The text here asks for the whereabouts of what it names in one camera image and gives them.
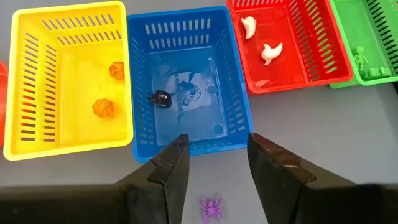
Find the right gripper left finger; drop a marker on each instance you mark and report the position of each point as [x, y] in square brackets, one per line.
[168, 180]

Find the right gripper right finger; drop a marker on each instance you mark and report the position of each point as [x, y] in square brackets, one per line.
[280, 186]

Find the purple toy spider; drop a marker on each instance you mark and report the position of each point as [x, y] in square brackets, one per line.
[211, 208]

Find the black toy skull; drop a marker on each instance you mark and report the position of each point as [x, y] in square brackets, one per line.
[161, 99]

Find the orange toy pumpkin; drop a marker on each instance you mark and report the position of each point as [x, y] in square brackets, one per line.
[117, 70]
[103, 108]

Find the yellow plastic basket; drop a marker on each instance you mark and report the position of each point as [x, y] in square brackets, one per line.
[81, 81]

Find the white toy ghost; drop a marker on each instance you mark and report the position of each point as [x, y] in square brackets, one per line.
[271, 53]
[248, 27]

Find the green toy skeleton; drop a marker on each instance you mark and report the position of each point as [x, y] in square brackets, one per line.
[360, 57]
[377, 73]

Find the blue plastic basket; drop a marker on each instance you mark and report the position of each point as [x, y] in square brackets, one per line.
[199, 124]

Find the blue-grey table mat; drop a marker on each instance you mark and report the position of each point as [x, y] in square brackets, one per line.
[311, 124]

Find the red plastic basket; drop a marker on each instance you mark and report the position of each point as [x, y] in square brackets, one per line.
[280, 74]

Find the green plastic basket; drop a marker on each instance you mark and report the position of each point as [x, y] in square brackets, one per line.
[348, 31]

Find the orange plastic bowl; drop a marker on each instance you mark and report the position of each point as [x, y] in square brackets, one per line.
[2, 102]

